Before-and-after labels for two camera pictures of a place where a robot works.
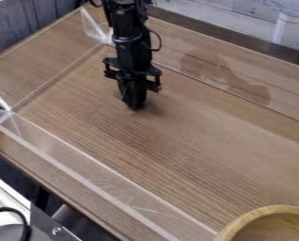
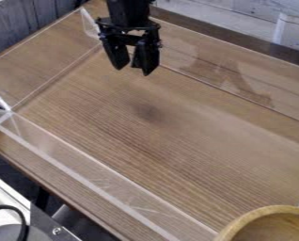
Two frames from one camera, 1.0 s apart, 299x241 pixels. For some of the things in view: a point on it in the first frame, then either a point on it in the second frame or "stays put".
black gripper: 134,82 to 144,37
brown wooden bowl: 269,223 stays put
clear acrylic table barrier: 217,145 stays put
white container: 290,30 stays put
